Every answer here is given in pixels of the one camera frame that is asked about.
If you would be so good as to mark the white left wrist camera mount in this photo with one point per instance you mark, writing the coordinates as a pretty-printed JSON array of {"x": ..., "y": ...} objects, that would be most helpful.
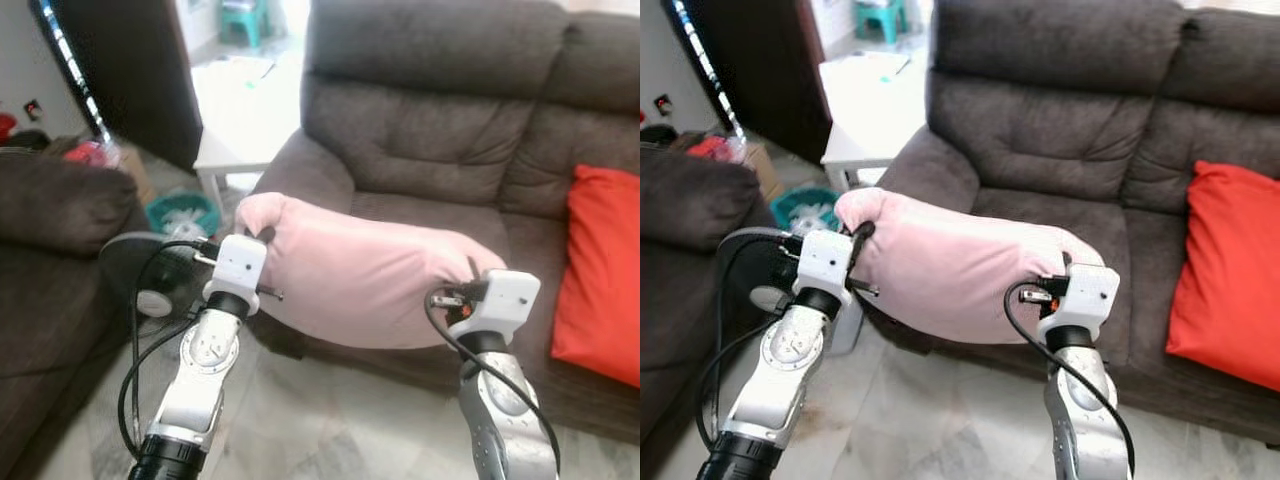
[
  {"x": 825, "y": 262},
  {"x": 238, "y": 265}
]

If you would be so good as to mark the wall power socket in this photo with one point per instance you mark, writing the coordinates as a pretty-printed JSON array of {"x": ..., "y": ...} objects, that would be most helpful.
[
  {"x": 663, "y": 104},
  {"x": 33, "y": 109}
]

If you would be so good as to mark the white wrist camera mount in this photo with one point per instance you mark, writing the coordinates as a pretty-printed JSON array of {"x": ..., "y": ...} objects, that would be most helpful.
[
  {"x": 238, "y": 265},
  {"x": 1090, "y": 295},
  {"x": 825, "y": 262},
  {"x": 505, "y": 300}
]

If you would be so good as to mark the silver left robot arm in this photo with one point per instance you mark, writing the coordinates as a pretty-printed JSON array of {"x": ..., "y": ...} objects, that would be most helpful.
[
  {"x": 200, "y": 370},
  {"x": 790, "y": 370}
]

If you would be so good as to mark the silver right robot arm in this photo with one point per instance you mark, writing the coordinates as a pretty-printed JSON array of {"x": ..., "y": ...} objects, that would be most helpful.
[
  {"x": 1085, "y": 420},
  {"x": 500, "y": 420}
]

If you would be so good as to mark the dark brown wooden door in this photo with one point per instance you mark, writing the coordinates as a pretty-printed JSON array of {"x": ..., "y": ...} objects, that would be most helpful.
[
  {"x": 770, "y": 70},
  {"x": 130, "y": 70}
]

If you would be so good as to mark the teal plastic stool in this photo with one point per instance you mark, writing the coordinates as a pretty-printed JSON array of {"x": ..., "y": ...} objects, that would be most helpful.
[
  {"x": 245, "y": 15},
  {"x": 880, "y": 12}
]

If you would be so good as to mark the white side table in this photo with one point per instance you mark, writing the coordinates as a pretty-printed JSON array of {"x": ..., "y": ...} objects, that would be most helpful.
[
  {"x": 870, "y": 120},
  {"x": 245, "y": 130}
]

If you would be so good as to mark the teal plastic basket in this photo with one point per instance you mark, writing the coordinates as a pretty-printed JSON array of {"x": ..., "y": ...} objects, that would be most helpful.
[
  {"x": 160, "y": 215},
  {"x": 785, "y": 210}
]

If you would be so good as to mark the pink pillow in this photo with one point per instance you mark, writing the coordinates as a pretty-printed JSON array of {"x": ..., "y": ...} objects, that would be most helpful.
[
  {"x": 350, "y": 270},
  {"x": 950, "y": 265}
]

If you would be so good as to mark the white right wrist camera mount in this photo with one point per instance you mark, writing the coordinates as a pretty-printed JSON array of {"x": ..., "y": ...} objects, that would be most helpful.
[
  {"x": 505, "y": 300},
  {"x": 1090, "y": 295}
]

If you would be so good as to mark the red cushion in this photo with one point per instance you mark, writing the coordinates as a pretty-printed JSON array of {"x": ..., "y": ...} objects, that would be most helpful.
[
  {"x": 1225, "y": 270},
  {"x": 600, "y": 270}
]

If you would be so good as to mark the brown fabric sofa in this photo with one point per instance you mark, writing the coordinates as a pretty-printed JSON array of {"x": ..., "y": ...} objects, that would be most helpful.
[
  {"x": 1060, "y": 120},
  {"x": 440, "y": 120}
]

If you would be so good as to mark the brown fabric armchair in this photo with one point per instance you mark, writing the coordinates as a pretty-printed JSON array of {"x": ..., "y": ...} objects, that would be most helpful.
[
  {"x": 680, "y": 260},
  {"x": 50, "y": 250}
]

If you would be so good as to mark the red plastic bag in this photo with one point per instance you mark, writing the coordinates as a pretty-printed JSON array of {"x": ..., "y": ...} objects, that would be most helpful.
[
  {"x": 90, "y": 153},
  {"x": 712, "y": 147}
]

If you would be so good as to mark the brown cardboard box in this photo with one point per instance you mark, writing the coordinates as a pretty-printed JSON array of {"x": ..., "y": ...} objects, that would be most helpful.
[
  {"x": 765, "y": 170},
  {"x": 135, "y": 175}
]

